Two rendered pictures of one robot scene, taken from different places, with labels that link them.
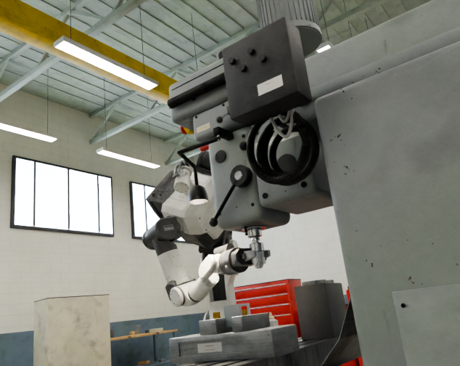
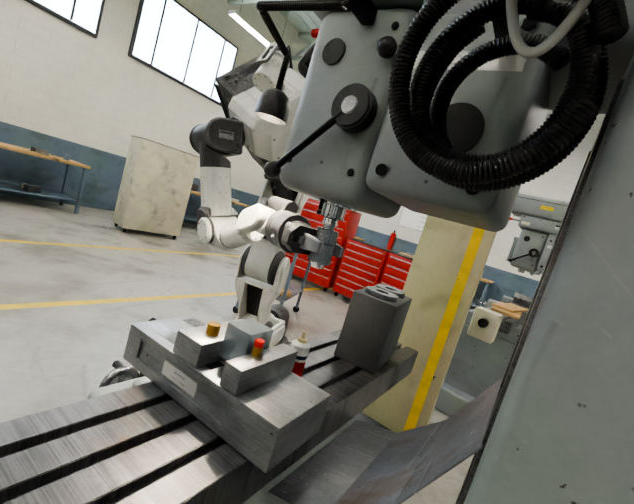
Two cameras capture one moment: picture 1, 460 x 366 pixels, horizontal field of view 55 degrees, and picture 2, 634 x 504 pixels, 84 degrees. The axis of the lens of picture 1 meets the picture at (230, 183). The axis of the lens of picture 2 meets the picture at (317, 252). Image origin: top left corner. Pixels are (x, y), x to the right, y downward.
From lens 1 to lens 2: 0.79 m
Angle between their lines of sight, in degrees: 23
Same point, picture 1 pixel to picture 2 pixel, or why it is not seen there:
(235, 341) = (217, 400)
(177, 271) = (217, 199)
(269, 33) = not seen: outside the picture
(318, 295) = (380, 318)
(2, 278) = (111, 101)
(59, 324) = (148, 164)
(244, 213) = (328, 181)
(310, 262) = not seen: hidden behind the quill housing
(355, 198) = not seen: outside the picture
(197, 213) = (273, 132)
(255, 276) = not seen: hidden behind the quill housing
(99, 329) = (182, 182)
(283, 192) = (420, 181)
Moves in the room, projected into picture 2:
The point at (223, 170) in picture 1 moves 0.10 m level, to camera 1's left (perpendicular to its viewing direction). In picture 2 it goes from (327, 81) to (270, 63)
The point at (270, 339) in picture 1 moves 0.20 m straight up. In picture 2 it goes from (272, 444) to (314, 304)
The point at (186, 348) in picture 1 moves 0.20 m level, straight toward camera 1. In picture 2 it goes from (149, 353) to (95, 427)
